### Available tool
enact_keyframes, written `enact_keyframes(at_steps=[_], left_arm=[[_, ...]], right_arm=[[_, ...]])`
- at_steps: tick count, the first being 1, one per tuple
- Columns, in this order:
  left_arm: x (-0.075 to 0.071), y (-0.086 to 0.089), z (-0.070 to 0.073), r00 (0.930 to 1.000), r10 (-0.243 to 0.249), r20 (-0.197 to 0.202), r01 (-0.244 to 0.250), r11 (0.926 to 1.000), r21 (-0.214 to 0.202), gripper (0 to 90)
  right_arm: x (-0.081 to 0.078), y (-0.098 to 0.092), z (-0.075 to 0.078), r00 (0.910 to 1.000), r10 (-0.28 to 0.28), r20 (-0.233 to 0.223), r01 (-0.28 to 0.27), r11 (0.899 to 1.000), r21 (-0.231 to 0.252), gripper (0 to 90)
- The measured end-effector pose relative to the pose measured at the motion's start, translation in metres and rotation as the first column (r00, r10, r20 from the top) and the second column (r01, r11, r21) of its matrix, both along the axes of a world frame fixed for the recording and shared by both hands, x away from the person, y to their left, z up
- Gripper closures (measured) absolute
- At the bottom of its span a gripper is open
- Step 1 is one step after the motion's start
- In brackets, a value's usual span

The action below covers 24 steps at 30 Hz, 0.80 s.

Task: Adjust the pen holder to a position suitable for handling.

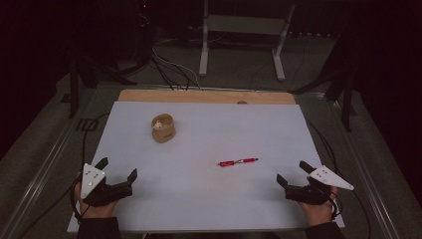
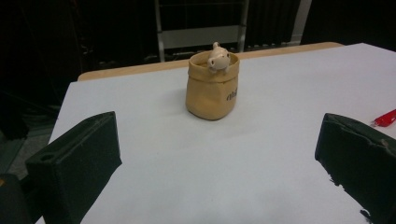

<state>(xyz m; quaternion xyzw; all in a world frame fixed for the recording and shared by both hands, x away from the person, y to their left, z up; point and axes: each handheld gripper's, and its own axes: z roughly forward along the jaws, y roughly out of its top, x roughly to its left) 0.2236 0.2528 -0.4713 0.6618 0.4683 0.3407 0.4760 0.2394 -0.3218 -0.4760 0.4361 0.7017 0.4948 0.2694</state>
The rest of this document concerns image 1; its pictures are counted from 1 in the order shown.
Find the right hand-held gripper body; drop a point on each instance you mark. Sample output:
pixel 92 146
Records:
pixel 315 191

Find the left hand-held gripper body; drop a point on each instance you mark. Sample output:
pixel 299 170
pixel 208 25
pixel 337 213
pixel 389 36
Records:
pixel 99 191

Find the person's left hand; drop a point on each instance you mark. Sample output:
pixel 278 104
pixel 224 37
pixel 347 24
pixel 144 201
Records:
pixel 96 209

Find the person's right hand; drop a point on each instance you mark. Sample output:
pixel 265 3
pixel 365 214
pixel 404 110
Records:
pixel 316 212

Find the red pen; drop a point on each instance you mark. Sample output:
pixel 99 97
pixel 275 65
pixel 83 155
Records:
pixel 237 162

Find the white table mat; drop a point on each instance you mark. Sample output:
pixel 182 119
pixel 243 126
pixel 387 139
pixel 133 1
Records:
pixel 205 192

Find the black tripod stand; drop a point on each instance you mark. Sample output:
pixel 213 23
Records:
pixel 346 99
pixel 73 89

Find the white metal stand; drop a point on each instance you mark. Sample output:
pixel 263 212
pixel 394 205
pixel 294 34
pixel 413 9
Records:
pixel 278 49

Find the metal frame rail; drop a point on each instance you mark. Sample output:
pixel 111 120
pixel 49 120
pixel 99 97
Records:
pixel 43 169
pixel 368 172

